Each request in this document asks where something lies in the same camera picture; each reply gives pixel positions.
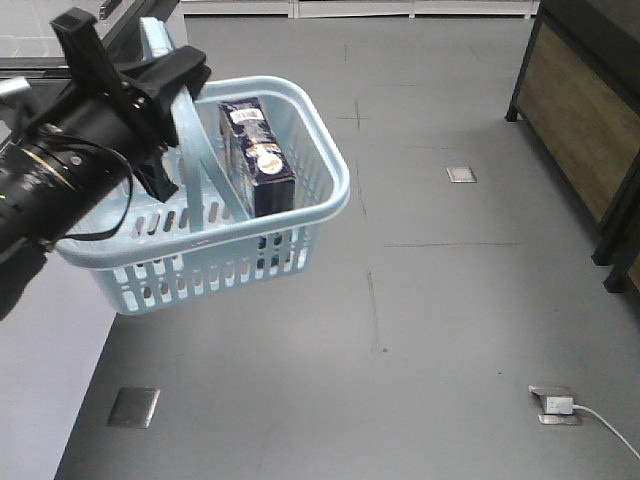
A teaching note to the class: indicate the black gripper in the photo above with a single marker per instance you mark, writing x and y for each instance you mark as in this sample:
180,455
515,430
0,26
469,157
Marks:
112,105

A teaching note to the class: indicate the dark blue cookie box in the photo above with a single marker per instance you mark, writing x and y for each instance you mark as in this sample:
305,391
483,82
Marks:
256,166

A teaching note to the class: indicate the light blue plastic basket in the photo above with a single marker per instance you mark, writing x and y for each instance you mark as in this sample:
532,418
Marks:
147,255

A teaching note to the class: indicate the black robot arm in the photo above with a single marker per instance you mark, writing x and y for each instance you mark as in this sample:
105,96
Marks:
45,192

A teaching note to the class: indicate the white shelf base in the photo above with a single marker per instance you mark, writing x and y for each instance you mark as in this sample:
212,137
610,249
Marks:
336,9

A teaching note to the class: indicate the near white chest freezer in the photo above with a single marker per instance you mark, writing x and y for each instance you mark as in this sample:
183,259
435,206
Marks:
54,322

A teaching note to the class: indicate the closed steel floor socket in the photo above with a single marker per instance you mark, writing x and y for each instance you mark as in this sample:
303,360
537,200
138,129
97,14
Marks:
134,407

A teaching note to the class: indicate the far steel floor socket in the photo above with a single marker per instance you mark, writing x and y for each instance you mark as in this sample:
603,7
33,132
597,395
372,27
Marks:
461,174

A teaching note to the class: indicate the dark wooden display stand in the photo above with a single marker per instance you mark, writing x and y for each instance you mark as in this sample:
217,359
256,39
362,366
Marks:
578,90

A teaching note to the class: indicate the white power adapter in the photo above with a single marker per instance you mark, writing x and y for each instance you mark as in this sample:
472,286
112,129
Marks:
558,405

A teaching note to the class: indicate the open steel floor socket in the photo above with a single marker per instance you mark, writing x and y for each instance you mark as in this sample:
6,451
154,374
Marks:
540,391

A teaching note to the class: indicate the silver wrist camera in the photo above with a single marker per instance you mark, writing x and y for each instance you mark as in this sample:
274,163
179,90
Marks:
15,91

